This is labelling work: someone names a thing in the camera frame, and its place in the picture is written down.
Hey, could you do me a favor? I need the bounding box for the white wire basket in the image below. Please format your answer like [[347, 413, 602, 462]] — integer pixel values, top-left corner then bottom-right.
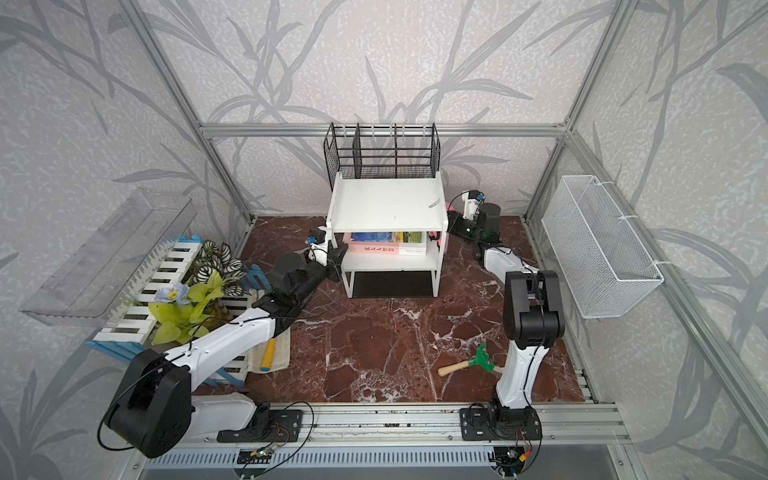
[[542, 175, 664, 319]]

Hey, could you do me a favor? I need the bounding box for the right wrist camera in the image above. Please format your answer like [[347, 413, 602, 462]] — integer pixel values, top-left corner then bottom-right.
[[461, 190, 485, 221]]

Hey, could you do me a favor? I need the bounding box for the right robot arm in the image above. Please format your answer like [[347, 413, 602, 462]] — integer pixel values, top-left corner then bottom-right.
[[448, 200, 565, 431]]

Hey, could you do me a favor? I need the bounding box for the clear plastic wall shelf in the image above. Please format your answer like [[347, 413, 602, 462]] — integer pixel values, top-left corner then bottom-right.
[[20, 188, 197, 328]]

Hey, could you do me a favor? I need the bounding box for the green artificial plant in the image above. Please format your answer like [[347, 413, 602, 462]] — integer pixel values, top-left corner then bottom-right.
[[148, 273, 224, 345]]

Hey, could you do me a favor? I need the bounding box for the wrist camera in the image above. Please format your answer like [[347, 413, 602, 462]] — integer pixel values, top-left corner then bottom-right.
[[306, 226, 329, 267], [461, 190, 485, 221]]

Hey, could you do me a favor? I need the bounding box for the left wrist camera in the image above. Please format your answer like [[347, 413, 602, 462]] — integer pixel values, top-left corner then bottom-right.
[[306, 226, 329, 267]]

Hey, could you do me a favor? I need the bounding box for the yellow toy shovel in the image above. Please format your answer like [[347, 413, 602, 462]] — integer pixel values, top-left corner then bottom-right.
[[259, 338, 277, 372]]

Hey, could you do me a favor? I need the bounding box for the black wire basket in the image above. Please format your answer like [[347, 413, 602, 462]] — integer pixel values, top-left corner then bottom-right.
[[323, 123, 441, 186]]

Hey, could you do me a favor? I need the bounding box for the green toy rake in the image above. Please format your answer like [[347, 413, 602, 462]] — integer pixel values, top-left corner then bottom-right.
[[437, 343, 495, 377]]

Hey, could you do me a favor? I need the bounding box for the blue book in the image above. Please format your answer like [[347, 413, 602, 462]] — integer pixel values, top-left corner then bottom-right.
[[350, 232, 397, 244]]

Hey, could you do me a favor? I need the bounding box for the white two-tier bookshelf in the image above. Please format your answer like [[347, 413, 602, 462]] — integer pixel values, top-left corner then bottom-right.
[[326, 172, 448, 298]]

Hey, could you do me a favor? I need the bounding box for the pink cloth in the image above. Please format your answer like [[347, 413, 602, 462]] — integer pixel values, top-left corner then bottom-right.
[[438, 232, 450, 252]]

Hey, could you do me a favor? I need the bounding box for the blue white picket crate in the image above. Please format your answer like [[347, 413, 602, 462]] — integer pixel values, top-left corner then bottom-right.
[[86, 236, 271, 363]]

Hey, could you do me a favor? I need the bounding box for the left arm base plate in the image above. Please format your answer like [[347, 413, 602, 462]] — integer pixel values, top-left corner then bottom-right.
[[216, 409, 303, 444]]

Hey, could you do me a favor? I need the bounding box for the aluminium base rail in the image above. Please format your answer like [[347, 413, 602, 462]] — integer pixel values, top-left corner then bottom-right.
[[175, 402, 631, 448]]

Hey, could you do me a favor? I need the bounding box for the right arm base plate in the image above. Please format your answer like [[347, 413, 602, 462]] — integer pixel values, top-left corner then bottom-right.
[[459, 404, 543, 441]]

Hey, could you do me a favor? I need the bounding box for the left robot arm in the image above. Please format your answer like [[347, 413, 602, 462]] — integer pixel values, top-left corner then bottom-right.
[[100, 244, 348, 458]]

